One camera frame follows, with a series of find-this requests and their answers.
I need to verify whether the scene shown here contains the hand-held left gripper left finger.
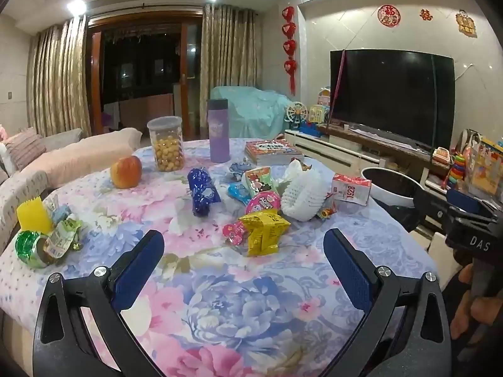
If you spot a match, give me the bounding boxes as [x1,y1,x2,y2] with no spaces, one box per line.
[32,229,166,377]

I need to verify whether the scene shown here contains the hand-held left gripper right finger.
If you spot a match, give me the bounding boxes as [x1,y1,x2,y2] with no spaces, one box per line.
[323,228,452,377]

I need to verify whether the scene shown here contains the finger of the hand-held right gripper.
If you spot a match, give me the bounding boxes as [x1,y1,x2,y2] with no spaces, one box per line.
[412,188,464,229]
[446,188,499,221]

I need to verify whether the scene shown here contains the white bin with black liner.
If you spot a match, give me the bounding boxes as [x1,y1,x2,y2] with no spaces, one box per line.
[361,167,429,232]

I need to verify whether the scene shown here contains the red white milk carton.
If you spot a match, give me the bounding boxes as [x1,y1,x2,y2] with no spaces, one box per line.
[329,173,372,207]

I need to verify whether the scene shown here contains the dark blue cookie wrapper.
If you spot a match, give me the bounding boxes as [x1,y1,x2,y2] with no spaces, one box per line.
[187,167,221,217]

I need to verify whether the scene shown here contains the white foam fruit net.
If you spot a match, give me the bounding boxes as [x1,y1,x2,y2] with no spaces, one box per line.
[280,164,328,221]

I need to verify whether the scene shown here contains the pink candy wrapper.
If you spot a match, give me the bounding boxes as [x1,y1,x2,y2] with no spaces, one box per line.
[222,222,246,246]

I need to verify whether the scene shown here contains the green white snack wrapper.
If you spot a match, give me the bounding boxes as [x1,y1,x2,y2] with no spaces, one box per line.
[43,218,82,260]

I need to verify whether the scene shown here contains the yellow snack packet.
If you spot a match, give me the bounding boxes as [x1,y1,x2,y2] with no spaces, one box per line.
[238,210,291,258]

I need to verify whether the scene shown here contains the small pale blue wrapper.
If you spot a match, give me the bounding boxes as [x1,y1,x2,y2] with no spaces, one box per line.
[49,203,71,224]

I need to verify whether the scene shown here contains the pink round snack packet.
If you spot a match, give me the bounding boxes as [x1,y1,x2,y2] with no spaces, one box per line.
[246,192,281,216]

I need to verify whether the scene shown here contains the light blue snack wrapper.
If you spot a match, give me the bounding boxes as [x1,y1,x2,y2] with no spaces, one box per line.
[228,183,252,207]

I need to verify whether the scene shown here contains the white plastic bag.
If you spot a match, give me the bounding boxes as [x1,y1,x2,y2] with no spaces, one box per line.
[280,158,315,183]

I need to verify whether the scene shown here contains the blue white wrapper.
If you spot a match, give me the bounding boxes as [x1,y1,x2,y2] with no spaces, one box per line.
[229,159,254,175]

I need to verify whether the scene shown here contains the yellow spiky plastic piece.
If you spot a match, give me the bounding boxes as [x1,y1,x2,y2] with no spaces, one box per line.
[16,196,53,232]

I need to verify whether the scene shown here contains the green snack packet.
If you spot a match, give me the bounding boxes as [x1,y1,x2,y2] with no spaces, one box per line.
[241,166,278,199]

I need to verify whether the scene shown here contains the person's right hand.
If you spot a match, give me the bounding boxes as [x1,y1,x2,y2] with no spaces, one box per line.
[450,263,503,340]

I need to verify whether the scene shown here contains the white box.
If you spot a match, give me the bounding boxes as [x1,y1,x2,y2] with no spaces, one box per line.
[426,231,458,268]

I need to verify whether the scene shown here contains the colourful toy box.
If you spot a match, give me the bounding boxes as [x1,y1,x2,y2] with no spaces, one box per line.
[464,137,503,201]

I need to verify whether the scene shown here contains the toy cash register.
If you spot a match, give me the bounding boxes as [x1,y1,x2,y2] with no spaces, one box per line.
[432,146,452,166]

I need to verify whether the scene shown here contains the beige tote bag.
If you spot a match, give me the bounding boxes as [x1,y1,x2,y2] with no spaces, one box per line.
[458,129,482,158]

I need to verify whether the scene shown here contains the red yellow apple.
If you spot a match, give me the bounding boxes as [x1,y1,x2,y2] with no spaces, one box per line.
[110,156,143,188]

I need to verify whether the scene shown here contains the clear popcorn jar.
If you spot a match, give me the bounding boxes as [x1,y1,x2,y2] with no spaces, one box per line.
[147,116,186,172]

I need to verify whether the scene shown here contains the white television cabinet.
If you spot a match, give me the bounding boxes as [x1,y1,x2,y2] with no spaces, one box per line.
[284,128,450,221]

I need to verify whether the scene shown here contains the pink covered sofa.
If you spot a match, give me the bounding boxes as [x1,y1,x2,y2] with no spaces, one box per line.
[0,128,143,252]

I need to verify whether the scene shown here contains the black flat television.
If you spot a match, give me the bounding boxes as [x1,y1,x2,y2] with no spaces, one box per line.
[329,49,456,152]

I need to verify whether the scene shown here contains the purple thermos bottle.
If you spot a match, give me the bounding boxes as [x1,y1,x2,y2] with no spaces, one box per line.
[207,98,231,163]

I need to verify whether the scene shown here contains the orange cover book stack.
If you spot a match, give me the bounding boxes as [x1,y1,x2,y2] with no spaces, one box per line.
[244,139,305,166]

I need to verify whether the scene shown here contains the blue toy base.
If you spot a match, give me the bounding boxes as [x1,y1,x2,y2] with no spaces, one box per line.
[296,122,327,136]

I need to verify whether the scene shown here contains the colourful toy house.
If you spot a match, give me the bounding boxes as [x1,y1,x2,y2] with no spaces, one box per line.
[308,104,331,124]

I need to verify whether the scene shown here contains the pink stick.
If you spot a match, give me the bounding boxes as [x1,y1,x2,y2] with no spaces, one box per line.
[328,50,347,126]

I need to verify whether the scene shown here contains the toy ferris wheel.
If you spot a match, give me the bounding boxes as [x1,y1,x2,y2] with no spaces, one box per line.
[285,102,309,129]

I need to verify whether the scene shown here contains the pink striped cushion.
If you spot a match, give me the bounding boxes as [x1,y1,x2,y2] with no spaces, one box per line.
[4,128,47,171]

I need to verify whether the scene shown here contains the teal covered armchair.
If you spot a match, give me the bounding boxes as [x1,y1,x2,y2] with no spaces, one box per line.
[209,85,293,139]

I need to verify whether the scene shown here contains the beige patterned curtain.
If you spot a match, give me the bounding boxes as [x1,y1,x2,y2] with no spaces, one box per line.
[27,15,92,138]
[201,4,258,140]

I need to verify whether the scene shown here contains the rainbow ring stacker toy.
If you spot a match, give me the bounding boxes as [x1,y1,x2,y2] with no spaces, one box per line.
[446,151,468,189]

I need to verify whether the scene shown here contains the wooden frame glass door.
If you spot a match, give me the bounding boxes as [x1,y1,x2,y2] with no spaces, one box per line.
[87,13,203,136]

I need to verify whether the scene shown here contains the gold wall ornament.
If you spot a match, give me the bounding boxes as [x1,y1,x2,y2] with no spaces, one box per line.
[456,10,477,38]

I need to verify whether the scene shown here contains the round red wall decal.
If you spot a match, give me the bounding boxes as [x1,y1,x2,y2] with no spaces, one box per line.
[378,5,401,25]

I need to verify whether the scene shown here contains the red heart string hanging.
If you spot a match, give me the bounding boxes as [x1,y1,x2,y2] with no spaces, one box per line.
[281,6,298,95]

